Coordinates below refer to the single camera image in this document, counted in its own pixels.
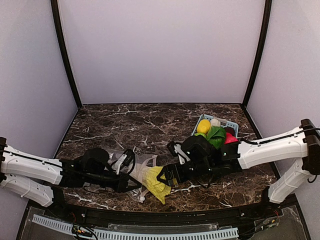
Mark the clear zip top bag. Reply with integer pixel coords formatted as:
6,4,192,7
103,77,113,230
82,148,158,204

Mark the yellow white napa cabbage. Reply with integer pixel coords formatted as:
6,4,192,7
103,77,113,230
130,164,171,205

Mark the red apple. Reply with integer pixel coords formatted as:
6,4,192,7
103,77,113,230
224,132,238,145

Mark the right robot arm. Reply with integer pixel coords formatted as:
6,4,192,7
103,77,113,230
156,119,320,204

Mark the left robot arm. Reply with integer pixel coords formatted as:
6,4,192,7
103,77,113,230
0,137,142,208

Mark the green apple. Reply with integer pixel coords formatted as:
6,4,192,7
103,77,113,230
194,132,207,137

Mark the yellow lemon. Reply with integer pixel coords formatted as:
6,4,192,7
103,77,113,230
196,119,211,135

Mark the green leafy vegetable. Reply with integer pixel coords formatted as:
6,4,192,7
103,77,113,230
206,126,226,150

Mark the white garlic bulb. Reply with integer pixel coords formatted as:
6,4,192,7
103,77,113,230
210,118,221,127

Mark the light blue plastic basket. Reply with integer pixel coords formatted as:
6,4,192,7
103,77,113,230
191,114,239,138

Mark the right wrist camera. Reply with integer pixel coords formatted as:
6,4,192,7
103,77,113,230
167,141,191,165

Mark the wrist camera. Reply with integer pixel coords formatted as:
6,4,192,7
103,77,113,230
110,149,136,175
167,141,191,165

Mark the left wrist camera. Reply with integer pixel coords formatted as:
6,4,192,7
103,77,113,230
110,149,136,175

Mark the white slotted cable duct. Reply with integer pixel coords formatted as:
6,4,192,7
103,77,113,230
32,214,239,240

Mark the black front rail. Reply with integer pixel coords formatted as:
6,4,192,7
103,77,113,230
45,194,298,230

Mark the left black frame post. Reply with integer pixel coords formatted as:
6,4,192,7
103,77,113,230
50,0,83,109

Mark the black frame post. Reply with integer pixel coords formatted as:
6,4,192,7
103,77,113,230
242,0,273,109
50,0,83,109

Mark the right black frame post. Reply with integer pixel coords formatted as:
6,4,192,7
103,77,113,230
242,0,273,109

